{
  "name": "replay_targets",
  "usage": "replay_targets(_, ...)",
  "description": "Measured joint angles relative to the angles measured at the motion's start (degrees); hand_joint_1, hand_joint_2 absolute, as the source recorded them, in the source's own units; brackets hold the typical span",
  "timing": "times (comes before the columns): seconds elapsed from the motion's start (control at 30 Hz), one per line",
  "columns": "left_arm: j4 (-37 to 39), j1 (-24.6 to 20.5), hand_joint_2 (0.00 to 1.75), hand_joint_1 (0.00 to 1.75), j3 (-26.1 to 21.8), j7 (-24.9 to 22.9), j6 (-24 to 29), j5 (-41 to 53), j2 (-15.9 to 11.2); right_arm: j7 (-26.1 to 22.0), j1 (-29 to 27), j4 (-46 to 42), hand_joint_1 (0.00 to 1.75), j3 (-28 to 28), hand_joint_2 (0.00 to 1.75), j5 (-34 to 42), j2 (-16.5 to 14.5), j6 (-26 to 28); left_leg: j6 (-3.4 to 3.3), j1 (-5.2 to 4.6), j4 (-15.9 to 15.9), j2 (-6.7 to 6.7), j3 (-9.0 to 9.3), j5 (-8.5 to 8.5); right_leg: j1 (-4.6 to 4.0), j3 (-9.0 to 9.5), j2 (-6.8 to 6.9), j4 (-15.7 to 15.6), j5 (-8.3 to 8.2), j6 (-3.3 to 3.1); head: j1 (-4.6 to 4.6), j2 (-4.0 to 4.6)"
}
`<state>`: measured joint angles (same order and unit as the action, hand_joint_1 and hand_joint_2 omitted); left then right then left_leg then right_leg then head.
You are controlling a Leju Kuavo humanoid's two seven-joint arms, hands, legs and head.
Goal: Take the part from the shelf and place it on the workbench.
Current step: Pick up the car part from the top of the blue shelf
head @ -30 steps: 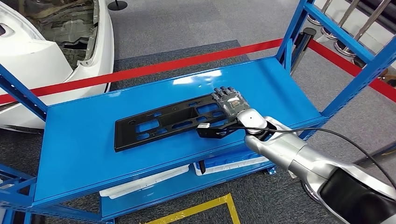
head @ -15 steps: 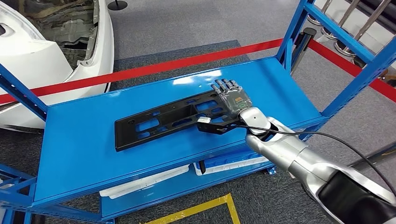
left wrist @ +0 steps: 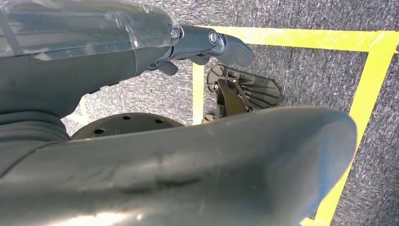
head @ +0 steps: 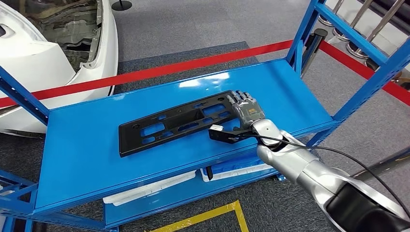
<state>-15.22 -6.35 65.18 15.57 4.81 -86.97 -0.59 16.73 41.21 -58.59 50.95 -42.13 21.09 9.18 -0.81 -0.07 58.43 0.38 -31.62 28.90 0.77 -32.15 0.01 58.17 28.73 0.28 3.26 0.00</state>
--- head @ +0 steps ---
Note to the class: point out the small black part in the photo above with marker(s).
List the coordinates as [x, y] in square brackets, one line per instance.
[209, 173]

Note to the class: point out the blue metal shelf rack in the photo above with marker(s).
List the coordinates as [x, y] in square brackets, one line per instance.
[96, 150]

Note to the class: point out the white plastic tray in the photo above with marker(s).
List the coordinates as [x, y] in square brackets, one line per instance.
[144, 190]

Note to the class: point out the white car body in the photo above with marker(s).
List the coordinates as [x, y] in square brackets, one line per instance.
[32, 64]

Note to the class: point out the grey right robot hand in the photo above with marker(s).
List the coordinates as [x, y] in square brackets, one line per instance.
[250, 110]

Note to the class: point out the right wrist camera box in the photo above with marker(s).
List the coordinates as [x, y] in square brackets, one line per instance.
[221, 136]

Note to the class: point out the yellow floor tape square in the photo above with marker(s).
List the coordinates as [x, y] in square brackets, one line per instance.
[198, 218]

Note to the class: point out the black round stanchion base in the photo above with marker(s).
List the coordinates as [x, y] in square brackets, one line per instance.
[121, 5]

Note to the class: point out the long black plastic car part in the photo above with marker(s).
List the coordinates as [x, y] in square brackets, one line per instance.
[131, 144]

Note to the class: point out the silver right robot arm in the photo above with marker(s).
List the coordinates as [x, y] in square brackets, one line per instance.
[288, 160]

